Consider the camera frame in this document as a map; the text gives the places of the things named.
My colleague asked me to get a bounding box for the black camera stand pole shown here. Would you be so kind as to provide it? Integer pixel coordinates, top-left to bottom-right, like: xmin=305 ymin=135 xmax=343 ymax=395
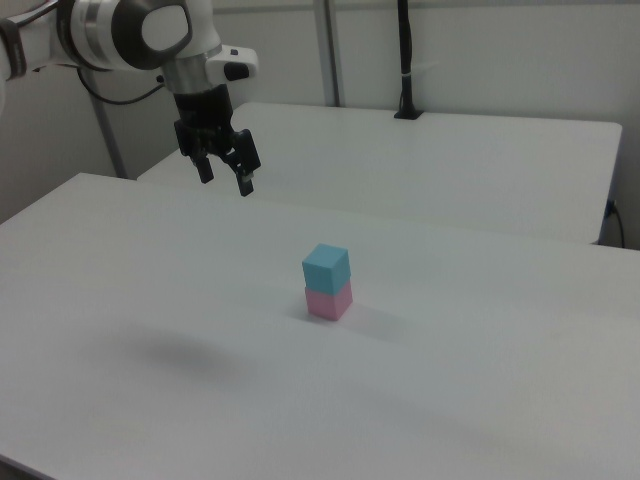
xmin=393 ymin=0 xmax=425 ymax=121

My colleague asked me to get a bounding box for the blue cube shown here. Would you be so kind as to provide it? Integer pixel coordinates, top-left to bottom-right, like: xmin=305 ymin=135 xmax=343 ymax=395
xmin=301 ymin=243 xmax=351 ymax=295

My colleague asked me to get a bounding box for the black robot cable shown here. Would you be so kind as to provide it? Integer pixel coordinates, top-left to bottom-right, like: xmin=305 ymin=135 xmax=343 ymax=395
xmin=75 ymin=67 xmax=167 ymax=107

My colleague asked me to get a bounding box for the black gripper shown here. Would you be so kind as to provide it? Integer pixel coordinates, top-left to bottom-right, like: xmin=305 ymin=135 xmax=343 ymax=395
xmin=172 ymin=83 xmax=263 ymax=198

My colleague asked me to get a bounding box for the black cable at table edge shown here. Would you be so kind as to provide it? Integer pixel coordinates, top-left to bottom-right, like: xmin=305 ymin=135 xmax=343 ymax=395
xmin=605 ymin=199 xmax=626 ymax=248

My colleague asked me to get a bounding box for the pink cube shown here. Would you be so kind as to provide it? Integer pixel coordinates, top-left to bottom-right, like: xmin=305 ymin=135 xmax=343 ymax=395
xmin=304 ymin=281 xmax=354 ymax=322

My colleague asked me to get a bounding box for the white rear table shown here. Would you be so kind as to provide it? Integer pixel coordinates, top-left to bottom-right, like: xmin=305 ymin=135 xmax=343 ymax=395
xmin=135 ymin=102 xmax=624 ymax=246

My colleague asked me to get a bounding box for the grey wall frame post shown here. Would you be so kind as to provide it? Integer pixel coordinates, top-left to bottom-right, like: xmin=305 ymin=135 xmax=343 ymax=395
xmin=313 ymin=0 xmax=346 ymax=108
xmin=87 ymin=69 xmax=129 ymax=179

